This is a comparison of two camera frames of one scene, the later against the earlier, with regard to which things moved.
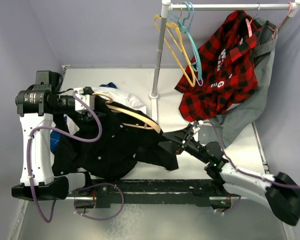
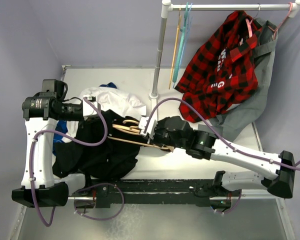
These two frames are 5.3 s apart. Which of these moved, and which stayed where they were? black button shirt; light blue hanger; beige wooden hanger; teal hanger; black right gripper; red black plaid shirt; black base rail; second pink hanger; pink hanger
Moved: light blue hanger; teal hanger; black right gripper; beige wooden hanger; black button shirt
Stayed: pink hanger; red black plaid shirt; black base rail; second pink hanger
